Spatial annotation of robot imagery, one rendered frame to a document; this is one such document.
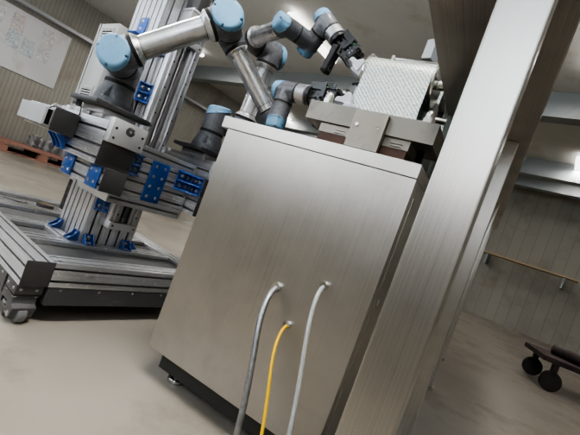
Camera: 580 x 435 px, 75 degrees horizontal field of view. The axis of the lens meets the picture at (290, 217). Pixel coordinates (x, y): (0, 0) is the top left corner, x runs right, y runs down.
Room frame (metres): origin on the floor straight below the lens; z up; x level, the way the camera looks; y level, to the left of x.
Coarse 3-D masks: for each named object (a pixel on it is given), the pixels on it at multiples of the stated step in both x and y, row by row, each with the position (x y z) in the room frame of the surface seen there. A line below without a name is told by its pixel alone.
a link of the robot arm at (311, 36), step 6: (306, 30) 1.54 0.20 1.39; (312, 30) 1.54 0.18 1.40; (300, 36) 1.53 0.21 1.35; (306, 36) 1.54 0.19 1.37; (312, 36) 1.55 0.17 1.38; (318, 36) 1.54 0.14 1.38; (294, 42) 1.56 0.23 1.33; (300, 42) 1.55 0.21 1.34; (306, 42) 1.56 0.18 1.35; (312, 42) 1.56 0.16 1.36; (318, 42) 1.56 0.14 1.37; (300, 48) 1.59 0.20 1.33; (306, 48) 1.58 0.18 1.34; (312, 48) 1.58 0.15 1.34; (306, 54) 1.60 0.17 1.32; (312, 54) 1.61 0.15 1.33
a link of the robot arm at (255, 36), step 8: (280, 16) 1.48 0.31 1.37; (288, 16) 1.49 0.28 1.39; (264, 24) 1.66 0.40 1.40; (272, 24) 1.52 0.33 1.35; (280, 24) 1.49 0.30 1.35; (288, 24) 1.49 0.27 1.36; (296, 24) 1.51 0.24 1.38; (248, 32) 1.77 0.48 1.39; (256, 32) 1.70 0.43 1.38; (264, 32) 1.64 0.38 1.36; (272, 32) 1.58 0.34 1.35; (280, 32) 1.52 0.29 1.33; (288, 32) 1.51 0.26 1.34; (296, 32) 1.52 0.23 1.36; (248, 40) 1.78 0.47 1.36; (256, 40) 1.73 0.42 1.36; (264, 40) 1.68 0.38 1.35; (272, 40) 1.64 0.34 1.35; (296, 40) 1.54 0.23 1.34; (248, 48) 1.85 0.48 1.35; (256, 48) 1.84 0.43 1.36
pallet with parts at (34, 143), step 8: (0, 136) 6.78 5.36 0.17; (32, 136) 7.11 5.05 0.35; (40, 136) 7.31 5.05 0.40; (0, 144) 6.23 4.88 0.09; (16, 144) 6.42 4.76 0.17; (24, 144) 7.07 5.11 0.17; (32, 144) 7.10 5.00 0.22; (40, 144) 7.25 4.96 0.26; (48, 144) 7.31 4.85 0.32; (8, 152) 6.33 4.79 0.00; (16, 152) 6.75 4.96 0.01; (24, 152) 7.18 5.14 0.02; (32, 152) 6.93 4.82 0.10; (40, 152) 6.68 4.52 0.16; (48, 152) 7.35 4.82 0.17; (56, 152) 7.48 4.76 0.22; (64, 152) 7.30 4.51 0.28; (40, 160) 6.70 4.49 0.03; (48, 160) 7.50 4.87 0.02
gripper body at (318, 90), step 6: (312, 84) 1.41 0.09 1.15; (318, 84) 1.40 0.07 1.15; (324, 84) 1.37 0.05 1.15; (336, 84) 1.35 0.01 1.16; (306, 90) 1.40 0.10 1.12; (312, 90) 1.42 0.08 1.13; (318, 90) 1.41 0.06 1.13; (324, 90) 1.37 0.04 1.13; (330, 90) 1.37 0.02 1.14; (336, 90) 1.36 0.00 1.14; (306, 96) 1.40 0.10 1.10; (312, 96) 1.41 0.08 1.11; (318, 96) 1.38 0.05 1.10; (324, 96) 1.38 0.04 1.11; (336, 96) 1.39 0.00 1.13; (306, 102) 1.42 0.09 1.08
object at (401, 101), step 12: (360, 84) 1.35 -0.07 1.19; (372, 84) 1.33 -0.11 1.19; (384, 84) 1.31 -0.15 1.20; (360, 96) 1.34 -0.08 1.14; (372, 96) 1.32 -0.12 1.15; (384, 96) 1.30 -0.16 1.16; (396, 96) 1.28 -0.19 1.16; (408, 96) 1.26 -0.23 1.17; (420, 96) 1.25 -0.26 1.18; (360, 108) 1.33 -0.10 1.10; (372, 108) 1.31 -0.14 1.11; (384, 108) 1.29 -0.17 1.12; (396, 108) 1.28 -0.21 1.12; (408, 108) 1.26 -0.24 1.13
